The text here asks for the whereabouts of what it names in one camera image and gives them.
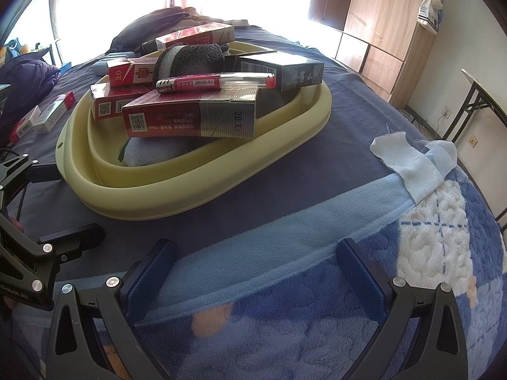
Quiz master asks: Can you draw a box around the wooden wardrobe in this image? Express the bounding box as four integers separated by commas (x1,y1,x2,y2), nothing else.
309,0,448,107

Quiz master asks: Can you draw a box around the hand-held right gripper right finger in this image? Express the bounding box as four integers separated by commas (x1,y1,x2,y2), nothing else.
336,238,470,380

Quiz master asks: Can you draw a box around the black round sponge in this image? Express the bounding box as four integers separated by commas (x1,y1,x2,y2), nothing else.
154,43,224,86

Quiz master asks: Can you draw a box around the red white cigarette pack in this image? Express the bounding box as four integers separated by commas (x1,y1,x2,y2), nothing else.
9,105,42,143
106,57,161,88

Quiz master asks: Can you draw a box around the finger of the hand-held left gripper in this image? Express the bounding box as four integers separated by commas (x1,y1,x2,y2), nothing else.
0,156,56,196
24,224,106,308

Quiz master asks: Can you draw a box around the blue patterned fleece blanket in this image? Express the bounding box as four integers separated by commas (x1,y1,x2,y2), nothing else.
51,174,507,380

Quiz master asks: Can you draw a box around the black folding table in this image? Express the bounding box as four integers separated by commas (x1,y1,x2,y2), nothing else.
447,68,507,145

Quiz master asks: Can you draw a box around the yellow plastic basin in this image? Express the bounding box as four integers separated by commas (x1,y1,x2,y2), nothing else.
55,41,331,221

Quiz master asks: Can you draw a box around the light blue case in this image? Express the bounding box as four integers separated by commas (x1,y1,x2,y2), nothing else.
94,51,137,76

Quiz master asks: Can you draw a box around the white hanging bag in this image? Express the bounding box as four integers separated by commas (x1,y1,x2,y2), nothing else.
418,0,444,34

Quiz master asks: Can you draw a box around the purple clothing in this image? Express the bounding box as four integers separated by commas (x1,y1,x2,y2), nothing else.
0,55,62,127

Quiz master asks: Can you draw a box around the black cigarette pack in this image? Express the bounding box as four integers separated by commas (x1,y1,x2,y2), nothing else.
238,51,324,92
224,48,278,74

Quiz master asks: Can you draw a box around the white cloth patch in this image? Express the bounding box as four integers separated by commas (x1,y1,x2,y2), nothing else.
369,130,458,202

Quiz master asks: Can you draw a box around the light blue cloth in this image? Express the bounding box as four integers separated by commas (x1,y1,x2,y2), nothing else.
119,136,207,167

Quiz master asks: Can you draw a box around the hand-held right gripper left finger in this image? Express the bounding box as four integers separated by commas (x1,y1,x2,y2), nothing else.
45,238,177,380

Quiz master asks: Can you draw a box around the navy bed sheet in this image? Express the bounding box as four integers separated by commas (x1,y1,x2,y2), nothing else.
0,26,401,297

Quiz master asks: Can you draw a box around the red transparent lighter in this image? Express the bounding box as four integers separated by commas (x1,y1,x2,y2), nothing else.
156,72,277,95

